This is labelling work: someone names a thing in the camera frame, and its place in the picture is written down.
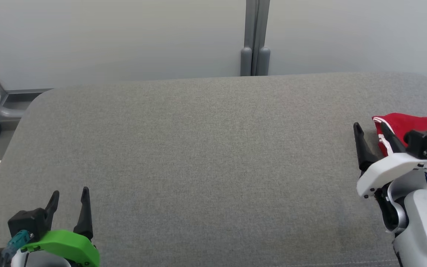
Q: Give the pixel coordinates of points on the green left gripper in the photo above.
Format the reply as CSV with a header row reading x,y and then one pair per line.
x,y
69,243

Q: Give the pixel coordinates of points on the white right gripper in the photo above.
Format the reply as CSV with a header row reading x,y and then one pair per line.
x,y
387,168

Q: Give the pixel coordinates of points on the red Bulls 23 jersey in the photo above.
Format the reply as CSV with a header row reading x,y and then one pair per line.
x,y
413,124

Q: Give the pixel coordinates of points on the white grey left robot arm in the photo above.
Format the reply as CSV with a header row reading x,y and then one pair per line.
x,y
43,261

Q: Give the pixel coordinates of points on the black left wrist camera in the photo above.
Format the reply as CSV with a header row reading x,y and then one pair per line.
x,y
28,222

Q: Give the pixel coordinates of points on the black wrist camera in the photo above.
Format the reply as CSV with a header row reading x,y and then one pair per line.
x,y
28,222
423,142

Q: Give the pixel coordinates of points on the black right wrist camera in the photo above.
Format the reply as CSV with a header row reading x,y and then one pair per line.
x,y
423,142

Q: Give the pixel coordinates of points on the teal left camera connector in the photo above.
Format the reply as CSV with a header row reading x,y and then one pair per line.
x,y
17,241

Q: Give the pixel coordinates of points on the grey partition post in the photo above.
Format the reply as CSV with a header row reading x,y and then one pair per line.
x,y
246,61

